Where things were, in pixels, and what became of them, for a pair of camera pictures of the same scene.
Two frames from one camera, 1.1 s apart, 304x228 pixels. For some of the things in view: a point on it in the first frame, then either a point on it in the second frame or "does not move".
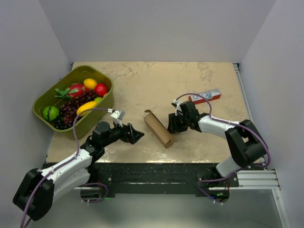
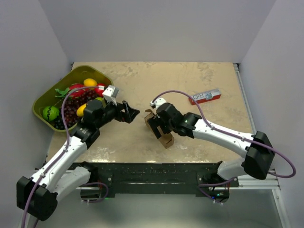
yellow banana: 86,106 does not move
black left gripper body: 118,132 → 112,112
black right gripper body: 187,118 → 167,127
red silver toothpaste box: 209,95 does not move
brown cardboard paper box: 158,129 does not move
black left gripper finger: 135,135 → 129,114
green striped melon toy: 50,112 does not move
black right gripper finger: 174,124 → 154,123
